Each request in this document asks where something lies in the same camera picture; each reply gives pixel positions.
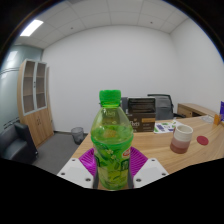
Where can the black leather armchair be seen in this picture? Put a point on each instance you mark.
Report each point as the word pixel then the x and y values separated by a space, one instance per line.
pixel 15 143

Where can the grey mesh office chair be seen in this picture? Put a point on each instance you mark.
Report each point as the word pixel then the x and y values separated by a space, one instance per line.
pixel 164 106

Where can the green drink bottle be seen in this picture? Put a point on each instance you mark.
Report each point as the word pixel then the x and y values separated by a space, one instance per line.
pixel 112 150

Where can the rectangular ceiling light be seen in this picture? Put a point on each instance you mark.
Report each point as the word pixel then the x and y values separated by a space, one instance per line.
pixel 31 28

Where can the flat round red coaster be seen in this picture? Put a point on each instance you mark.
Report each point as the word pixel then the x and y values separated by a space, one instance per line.
pixel 202 140

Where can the clear packet with round disc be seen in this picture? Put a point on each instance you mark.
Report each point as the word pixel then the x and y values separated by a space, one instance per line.
pixel 207 118

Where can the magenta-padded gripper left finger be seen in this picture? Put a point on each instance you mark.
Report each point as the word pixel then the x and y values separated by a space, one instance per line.
pixel 75 173

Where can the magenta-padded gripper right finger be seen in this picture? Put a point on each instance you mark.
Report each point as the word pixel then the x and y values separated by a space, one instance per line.
pixel 150 172

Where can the white sticker sheet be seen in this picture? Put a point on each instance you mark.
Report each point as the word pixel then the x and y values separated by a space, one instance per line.
pixel 166 126

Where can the orange box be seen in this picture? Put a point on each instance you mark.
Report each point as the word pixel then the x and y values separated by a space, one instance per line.
pixel 217 120

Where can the white and brown ceramic cup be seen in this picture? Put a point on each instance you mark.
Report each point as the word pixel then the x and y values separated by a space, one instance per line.
pixel 181 138

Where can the grey mesh waste bin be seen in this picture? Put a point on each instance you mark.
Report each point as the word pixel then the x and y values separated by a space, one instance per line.
pixel 77 135

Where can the tall wooden shelf cabinet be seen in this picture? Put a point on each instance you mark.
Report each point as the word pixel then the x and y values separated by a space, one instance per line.
pixel 38 123

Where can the large brown cardboard carton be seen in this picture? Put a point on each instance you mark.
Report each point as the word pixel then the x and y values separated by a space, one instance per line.
pixel 142 115

